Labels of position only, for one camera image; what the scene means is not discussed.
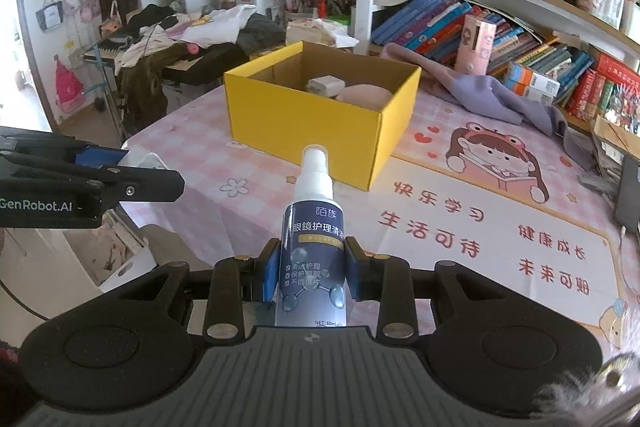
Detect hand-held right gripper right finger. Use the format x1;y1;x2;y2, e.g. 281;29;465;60
345;237;506;345

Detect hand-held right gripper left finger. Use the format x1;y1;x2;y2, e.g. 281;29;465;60
117;237;281;342

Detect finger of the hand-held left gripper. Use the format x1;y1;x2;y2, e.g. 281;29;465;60
0;156;185;220
0;125;132;170

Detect dark blue spray bottle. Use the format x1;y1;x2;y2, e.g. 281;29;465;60
274;145;348;328

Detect yellow cardboard box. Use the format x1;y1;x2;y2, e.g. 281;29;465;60
223;41;423;192

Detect pink plush pig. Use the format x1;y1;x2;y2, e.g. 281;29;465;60
334;83;393;112

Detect white charger plug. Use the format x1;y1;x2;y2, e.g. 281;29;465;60
306;76;346;98

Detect pink backpack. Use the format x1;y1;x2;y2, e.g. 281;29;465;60
54;54;83;112

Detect white plastic bin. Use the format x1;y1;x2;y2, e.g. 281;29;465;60
65;147;168;293

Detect brown garment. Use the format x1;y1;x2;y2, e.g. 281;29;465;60
117;42;201;128

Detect white tote bag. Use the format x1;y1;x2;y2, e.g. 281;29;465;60
35;0;65;32

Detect pink hanging bag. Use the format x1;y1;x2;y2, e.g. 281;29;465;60
62;0;101;22

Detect white garment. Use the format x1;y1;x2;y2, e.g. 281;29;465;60
180;4;258;45

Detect dark grey garment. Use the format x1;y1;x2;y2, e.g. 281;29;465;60
235;14;287;55

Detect purple cloth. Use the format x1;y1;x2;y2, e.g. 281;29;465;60
382;43;596;170

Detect orange blue medicine box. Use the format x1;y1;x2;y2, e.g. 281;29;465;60
504;79;551;105
506;61;561;94

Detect grey furry sleeve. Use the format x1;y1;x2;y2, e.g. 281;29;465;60
535;352;640;427

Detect pink cylindrical humidifier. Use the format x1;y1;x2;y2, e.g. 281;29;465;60
455;14;497;76

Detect row of leaning books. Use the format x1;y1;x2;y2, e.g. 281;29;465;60
370;0;608;108

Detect black tablet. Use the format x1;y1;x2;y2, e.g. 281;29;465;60
614;154;640;233

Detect red boxed book set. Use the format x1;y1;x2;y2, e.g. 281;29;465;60
565;54;640;132

